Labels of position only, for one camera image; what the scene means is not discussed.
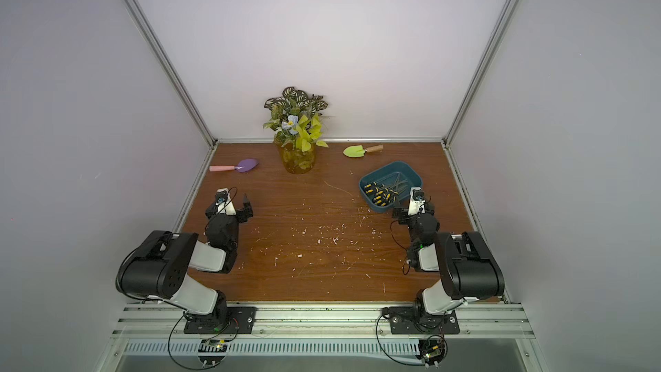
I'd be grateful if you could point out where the green trowel wooden handle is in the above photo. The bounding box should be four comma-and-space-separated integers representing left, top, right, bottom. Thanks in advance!
343, 145, 384, 158

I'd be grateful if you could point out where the right controller board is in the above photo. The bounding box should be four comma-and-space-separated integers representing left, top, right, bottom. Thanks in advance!
418, 334, 449, 368

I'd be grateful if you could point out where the purple trowel pink handle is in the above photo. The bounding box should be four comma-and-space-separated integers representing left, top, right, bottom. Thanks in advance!
208, 158, 259, 173

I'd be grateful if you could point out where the aluminium front rail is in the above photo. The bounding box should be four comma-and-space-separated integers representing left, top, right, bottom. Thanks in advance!
110, 301, 535, 341

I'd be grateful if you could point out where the left controller board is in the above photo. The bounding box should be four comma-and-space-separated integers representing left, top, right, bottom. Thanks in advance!
197, 339, 229, 369

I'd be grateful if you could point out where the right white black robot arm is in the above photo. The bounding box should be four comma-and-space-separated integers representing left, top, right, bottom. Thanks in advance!
392, 198, 505, 316

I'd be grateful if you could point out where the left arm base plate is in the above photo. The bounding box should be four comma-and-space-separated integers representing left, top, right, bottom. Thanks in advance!
183, 306, 258, 335

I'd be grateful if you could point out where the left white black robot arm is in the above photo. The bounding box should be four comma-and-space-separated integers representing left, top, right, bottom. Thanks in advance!
115, 189, 254, 328

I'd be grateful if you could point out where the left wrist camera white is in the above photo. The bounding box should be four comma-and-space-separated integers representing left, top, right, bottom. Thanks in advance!
215, 187, 238, 215

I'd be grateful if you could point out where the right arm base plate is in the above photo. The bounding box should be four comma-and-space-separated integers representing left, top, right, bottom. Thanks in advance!
381, 306, 461, 335

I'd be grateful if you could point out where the controller board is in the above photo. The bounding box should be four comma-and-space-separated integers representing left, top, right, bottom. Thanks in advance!
197, 339, 229, 369
418, 334, 449, 368

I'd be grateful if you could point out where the teal plastic storage box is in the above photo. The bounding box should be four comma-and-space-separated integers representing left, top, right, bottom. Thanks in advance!
358, 161, 423, 214

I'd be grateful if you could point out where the amber vase with plants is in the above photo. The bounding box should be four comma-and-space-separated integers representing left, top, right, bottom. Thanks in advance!
263, 86, 328, 174

